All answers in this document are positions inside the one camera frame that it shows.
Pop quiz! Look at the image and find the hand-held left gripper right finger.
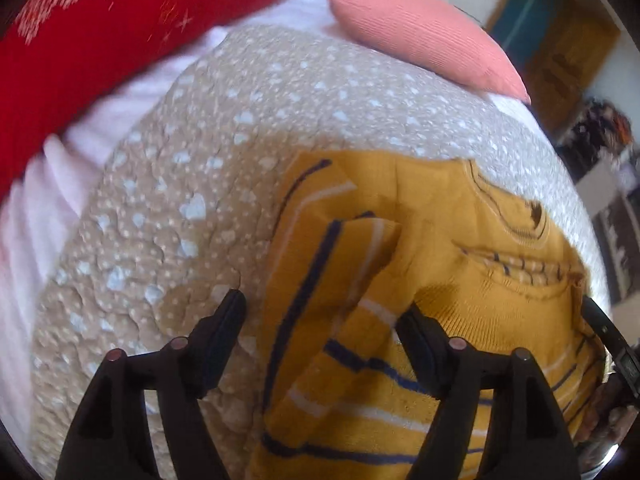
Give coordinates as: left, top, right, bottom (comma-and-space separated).
395, 303, 583, 480

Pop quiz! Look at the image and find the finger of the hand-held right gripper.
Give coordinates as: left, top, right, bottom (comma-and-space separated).
581, 296, 640, 395

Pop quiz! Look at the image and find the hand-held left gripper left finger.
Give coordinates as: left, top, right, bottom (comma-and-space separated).
54, 288, 247, 480

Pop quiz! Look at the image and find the yellow striped sweater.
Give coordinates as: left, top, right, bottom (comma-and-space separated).
248, 149, 608, 480

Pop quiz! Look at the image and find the dark patterned clothes pile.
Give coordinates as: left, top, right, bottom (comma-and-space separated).
562, 97, 637, 181

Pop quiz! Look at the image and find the beige heart-print blanket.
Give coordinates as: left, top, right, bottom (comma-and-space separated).
27, 24, 612, 480

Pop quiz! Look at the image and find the white bed sheet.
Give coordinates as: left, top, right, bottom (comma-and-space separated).
0, 0, 556, 453

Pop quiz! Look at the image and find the wooden door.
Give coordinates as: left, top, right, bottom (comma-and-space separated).
487, 0, 623, 133

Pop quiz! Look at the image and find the pink pillow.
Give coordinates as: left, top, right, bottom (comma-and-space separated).
328, 0, 532, 106

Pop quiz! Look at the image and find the red patterned pillow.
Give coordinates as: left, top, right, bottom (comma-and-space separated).
0, 0, 297, 202

